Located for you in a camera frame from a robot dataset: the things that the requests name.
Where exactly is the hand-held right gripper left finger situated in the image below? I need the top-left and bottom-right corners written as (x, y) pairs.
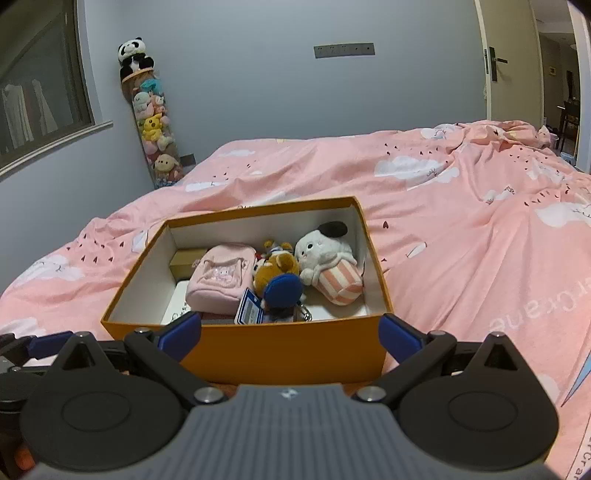
top-left (44, 311), bottom-right (228, 408)

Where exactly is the gold gift box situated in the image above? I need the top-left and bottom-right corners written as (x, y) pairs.
top-left (169, 248), bottom-right (213, 281)

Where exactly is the window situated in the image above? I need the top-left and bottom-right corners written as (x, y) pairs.
top-left (0, 0), bottom-right (114, 178)

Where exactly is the pink cloud print blanket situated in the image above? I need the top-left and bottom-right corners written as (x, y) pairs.
top-left (0, 120), bottom-right (591, 480)

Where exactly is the clear tube of plush toys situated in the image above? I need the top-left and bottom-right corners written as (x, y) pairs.
top-left (121, 69), bottom-right (185, 190)

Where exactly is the dark wooden chair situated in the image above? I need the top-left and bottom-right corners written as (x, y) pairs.
top-left (558, 99), bottom-right (583, 153)

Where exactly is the white plush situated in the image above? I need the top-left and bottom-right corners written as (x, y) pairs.
top-left (294, 221), bottom-right (365, 306)

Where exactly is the orange cardboard box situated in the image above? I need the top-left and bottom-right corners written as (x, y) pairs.
top-left (100, 196), bottom-right (394, 386)

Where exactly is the white long box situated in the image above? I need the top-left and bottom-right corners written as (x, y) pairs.
top-left (161, 281), bottom-right (195, 326)

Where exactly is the pink zip pouch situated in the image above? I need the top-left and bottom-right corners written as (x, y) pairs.
top-left (185, 243), bottom-right (257, 317)

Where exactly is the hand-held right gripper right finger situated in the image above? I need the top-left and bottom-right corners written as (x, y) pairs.
top-left (355, 313), bottom-right (539, 409)

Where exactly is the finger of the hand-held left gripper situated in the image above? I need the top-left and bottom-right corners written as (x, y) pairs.
top-left (0, 331), bottom-right (75, 370)

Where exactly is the grey wall socket strip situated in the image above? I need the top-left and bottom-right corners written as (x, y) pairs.
top-left (314, 43), bottom-right (376, 59)

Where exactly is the blue and white hang tag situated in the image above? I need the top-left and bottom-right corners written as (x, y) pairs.
top-left (235, 288), bottom-right (265, 326)

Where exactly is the panda plush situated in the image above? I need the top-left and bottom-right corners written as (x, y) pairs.
top-left (117, 38), bottom-right (155, 81)

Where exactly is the white door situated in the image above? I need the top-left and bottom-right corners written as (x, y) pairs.
top-left (475, 0), bottom-right (546, 127)

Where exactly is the black door handle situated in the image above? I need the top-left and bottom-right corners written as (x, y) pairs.
top-left (483, 46), bottom-right (509, 83)

